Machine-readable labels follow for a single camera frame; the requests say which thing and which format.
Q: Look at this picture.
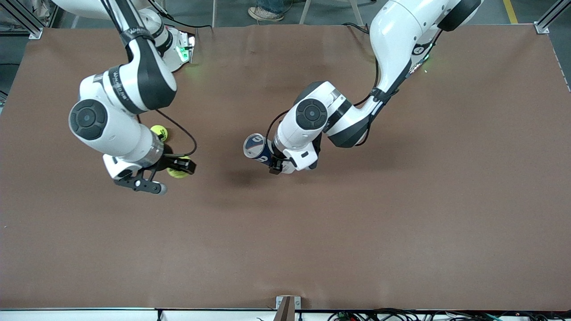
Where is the clear tennis ball can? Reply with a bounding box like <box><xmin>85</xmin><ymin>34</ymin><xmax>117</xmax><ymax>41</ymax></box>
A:
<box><xmin>243</xmin><ymin>132</ymin><xmax>296</xmax><ymax>175</ymax></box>

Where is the paper table cover sheet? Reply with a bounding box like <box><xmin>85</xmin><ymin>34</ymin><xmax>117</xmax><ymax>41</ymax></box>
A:
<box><xmin>0</xmin><ymin>23</ymin><xmax>571</xmax><ymax>312</ymax></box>

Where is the grey sneaker shoe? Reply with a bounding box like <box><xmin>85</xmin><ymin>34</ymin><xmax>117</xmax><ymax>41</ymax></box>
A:
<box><xmin>248</xmin><ymin>5</ymin><xmax>285</xmax><ymax>22</ymax></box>

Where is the blue jeans leg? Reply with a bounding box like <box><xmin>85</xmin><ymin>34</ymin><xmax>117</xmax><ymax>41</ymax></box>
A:
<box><xmin>257</xmin><ymin>0</ymin><xmax>286</xmax><ymax>14</ymax></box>

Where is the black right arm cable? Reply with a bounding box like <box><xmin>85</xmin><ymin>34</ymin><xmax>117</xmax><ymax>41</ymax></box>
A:
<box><xmin>100</xmin><ymin>0</ymin><xmax>198</xmax><ymax>158</ymax></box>

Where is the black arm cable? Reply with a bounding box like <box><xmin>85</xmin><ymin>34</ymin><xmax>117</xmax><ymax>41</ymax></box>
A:
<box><xmin>100</xmin><ymin>0</ymin><xmax>198</xmax><ymax>158</ymax></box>
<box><xmin>266</xmin><ymin>27</ymin><xmax>442</xmax><ymax>156</ymax></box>

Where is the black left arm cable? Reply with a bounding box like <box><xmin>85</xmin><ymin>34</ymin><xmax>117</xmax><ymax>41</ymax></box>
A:
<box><xmin>266</xmin><ymin>27</ymin><xmax>442</xmax><ymax>156</ymax></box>

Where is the black right base cable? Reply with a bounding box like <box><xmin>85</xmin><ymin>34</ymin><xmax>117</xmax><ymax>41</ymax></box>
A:
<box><xmin>165</xmin><ymin>9</ymin><xmax>213</xmax><ymax>33</ymax></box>

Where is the metal table edge bracket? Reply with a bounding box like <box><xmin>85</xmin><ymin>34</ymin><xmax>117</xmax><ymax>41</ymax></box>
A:
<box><xmin>275</xmin><ymin>295</ymin><xmax>302</xmax><ymax>321</ymax></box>

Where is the white table edge rail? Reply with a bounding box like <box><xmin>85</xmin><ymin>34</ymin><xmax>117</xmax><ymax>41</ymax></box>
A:
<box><xmin>0</xmin><ymin>307</ymin><xmax>571</xmax><ymax>321</ymax></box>

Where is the aluminium frame post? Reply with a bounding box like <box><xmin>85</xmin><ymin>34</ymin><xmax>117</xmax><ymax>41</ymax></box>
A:
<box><xmin>534</xmin><ymin>0</ymin><xmax>571</xmax><ymax>34</ymax></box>
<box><xmin>0</xmin><ymin>0</ymin><xmax>44</xmax><ymax>40</ymax></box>

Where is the black cable bundle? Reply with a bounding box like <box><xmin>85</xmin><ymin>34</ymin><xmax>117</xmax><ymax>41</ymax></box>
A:
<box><xmin>327</xmin><ymin>308</ymin><xmax>571</xmax><ymax>321</ymax></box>

